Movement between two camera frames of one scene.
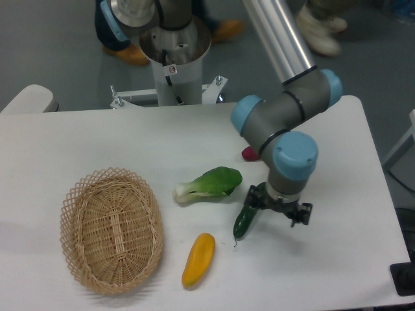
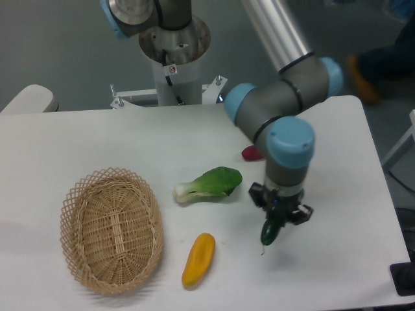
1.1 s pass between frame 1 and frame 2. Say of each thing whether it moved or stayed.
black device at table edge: stayed
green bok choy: stayed
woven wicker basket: stayed
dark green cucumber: moved
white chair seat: stayed
